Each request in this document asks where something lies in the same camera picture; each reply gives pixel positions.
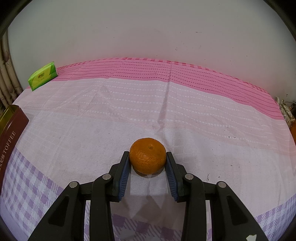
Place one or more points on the red gold toffee tin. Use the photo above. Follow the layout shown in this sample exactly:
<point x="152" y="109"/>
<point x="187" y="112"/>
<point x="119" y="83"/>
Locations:
<point x="13" y="123"/>

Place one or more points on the green tissue pack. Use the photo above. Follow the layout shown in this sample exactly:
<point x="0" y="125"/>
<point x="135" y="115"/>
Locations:
<point x="42" y="76"/>

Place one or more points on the beige patterned curtain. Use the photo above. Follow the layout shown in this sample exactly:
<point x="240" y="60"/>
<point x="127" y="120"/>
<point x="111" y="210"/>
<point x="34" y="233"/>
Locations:
<point x="10" y="85"/>

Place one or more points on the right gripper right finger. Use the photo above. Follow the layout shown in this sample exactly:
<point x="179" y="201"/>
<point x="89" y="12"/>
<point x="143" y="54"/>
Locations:
<point x="212" y="210"/>

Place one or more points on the pink purple checked tablecloth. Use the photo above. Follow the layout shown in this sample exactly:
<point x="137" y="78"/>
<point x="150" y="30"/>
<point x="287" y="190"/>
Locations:
<point x="216" y="126"/>

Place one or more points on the small back orange mandarin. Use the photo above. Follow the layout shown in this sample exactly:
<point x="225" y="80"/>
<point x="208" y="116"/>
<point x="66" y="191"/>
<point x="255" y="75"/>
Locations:
<point x="147" y="156"/>

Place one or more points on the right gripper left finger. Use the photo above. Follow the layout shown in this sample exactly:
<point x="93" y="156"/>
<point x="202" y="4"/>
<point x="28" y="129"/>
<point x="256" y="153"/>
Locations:
<point x="64" y="220"/>

